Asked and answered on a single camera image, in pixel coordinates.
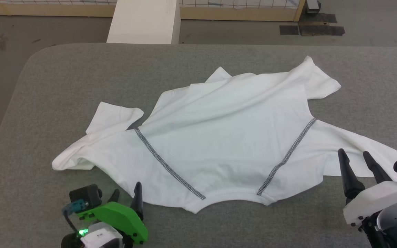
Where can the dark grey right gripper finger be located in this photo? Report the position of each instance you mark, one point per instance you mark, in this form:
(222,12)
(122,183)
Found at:
(350,181)
(377,170)

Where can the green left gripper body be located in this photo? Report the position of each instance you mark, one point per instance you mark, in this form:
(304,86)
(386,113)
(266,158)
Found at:
(119,217)

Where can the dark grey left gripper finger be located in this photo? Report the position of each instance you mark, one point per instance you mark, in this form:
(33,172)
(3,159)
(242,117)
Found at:
(138,203)
(115,196)

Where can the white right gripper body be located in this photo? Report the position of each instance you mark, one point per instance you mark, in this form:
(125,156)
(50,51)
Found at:
(374,201)

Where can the white t-shirt with grey stitching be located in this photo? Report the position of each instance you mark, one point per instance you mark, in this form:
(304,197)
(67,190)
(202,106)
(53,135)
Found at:
(226,137)

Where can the large black floor tape patch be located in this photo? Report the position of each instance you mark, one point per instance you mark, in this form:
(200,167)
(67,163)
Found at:
(322,29)

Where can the small black floor tape patch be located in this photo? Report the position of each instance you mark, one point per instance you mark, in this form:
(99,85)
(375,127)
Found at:
(289,30)

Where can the white rectangular box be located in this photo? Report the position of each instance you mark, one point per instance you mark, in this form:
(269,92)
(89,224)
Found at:
(143,22)

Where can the grey metal stand foot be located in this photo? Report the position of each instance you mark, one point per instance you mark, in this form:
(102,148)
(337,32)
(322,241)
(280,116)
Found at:
(313,6)

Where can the wood framed grid partition panel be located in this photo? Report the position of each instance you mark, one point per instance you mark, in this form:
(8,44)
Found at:
(219,13)

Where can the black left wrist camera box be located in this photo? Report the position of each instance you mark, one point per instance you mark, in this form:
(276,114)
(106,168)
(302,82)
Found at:
(85,194)

